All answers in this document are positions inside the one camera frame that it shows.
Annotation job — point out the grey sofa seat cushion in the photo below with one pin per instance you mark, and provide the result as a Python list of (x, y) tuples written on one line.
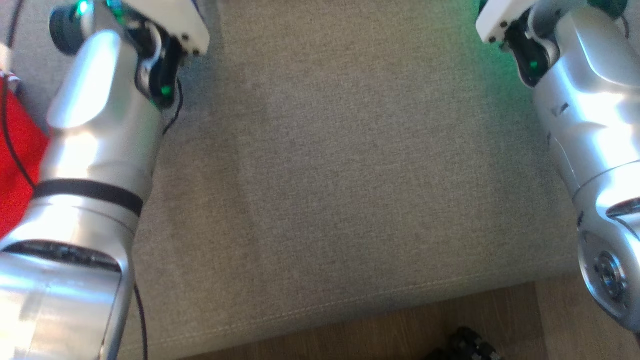
[(350, 175)]

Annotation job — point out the red garment with white swoosh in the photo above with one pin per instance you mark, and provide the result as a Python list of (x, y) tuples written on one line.
[(27, 145)]

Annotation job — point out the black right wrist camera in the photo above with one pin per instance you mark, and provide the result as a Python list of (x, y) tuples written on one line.
[(607, 6)]

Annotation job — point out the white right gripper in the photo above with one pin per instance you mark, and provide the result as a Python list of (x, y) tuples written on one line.
[(500, 17)]

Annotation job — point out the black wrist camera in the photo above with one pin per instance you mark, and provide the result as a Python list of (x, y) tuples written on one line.
[(62, 30), (607, 6)]

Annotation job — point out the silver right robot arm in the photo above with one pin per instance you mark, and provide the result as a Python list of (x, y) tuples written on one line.
[(590, 100)]

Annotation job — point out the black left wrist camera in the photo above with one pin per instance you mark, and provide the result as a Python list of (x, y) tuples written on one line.
[(62, 30)]

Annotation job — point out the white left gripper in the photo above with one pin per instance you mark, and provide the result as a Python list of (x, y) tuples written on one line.
[(175, 20)]

